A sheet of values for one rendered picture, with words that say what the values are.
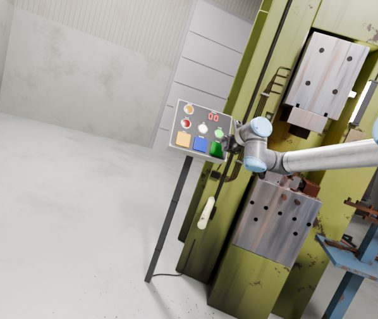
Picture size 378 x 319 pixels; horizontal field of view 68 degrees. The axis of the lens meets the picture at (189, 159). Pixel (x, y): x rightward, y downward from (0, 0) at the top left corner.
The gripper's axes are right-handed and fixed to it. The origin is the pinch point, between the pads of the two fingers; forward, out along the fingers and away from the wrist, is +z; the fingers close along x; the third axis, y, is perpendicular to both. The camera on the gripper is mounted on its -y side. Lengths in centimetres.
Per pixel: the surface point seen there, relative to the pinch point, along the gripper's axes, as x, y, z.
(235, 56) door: 127, -298, 293
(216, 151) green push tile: -0.3, 2.4, 7.8
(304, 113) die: 42, -27, -10
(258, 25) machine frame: 25, -109, 25
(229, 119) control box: 4.7, -19.1, 8.6
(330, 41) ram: 40, -62, -29
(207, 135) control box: -7.1, -5.7, 8.6
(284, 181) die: 45.7, 8.5, 8.4
